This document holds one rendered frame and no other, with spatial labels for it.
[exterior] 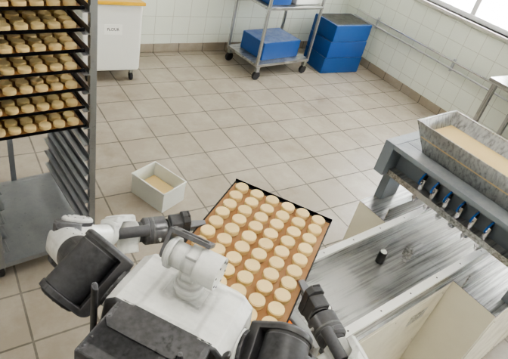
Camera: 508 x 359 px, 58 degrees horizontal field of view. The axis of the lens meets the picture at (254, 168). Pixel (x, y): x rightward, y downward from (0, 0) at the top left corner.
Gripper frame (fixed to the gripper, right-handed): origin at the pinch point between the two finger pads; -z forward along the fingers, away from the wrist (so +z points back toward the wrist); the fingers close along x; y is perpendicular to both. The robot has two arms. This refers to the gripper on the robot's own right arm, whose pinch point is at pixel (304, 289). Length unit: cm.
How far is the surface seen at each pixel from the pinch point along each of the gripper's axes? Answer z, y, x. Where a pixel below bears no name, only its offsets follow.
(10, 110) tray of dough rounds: -114, 81, -2
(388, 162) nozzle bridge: -48, -64, 9
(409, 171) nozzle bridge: -43, -73, 7
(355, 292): -4.9, -28.9, -15.9
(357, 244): -23.6, -40.7, -12.4
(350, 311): 1.9, -22.3, -15.9
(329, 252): -20.0, -24.4, -9.9
